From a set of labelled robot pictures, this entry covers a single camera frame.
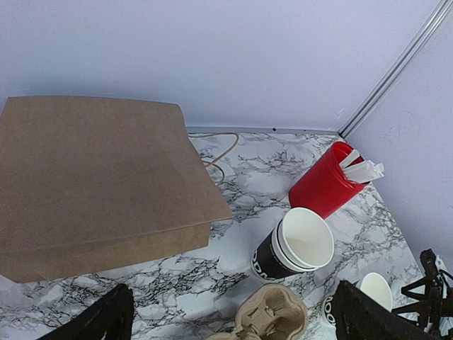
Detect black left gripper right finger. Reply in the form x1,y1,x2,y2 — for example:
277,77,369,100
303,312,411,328
334,280,434,339

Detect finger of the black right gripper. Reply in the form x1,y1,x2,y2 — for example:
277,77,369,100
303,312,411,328
391,249,452,328

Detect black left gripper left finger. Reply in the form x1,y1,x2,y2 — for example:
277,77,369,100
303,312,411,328
41,283,134,339

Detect single black paper cup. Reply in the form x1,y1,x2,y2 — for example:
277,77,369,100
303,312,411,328
321,272,393,327

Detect brown cardboard cup carrier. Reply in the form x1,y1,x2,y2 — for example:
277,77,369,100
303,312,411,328
209,283,308,339

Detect stacked black paper cups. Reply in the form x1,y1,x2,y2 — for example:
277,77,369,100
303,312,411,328
251,208,335,281

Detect white wrapped stirrer packets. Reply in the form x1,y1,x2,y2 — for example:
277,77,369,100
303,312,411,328
339,149,384,183

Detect brown paper bag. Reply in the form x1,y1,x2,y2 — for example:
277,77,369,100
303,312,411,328
1,96,231,283

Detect red cylindrical holder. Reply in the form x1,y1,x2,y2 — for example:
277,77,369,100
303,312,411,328
289,142,367,219

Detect aluminium frame post right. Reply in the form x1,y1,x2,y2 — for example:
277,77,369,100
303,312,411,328
337,0,452,139

